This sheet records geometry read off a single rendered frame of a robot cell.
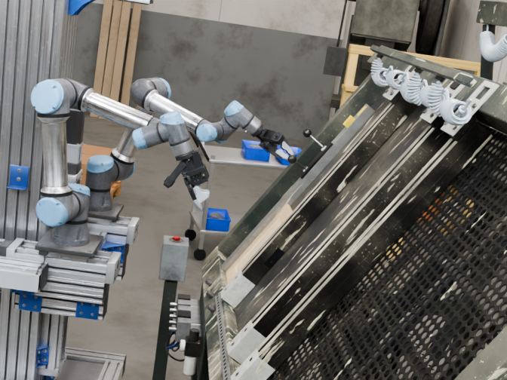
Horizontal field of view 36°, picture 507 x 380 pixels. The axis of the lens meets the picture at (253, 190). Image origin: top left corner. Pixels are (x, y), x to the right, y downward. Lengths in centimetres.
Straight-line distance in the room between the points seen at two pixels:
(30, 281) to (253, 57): 897
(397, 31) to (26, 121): 667
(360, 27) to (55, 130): 678
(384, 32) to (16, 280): 694
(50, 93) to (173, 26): 896
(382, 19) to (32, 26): 661
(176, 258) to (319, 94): 842
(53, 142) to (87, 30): 910
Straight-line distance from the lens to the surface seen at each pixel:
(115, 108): 291
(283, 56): 1170
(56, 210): 290
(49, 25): 313
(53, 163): 289
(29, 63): 317
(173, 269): 359
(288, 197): 332
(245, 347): 260
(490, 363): 159
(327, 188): 294
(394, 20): 933
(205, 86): 1176
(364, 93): 353
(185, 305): 334
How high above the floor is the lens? 209
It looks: 14 degrees down
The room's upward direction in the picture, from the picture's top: 9 degrees clockwise
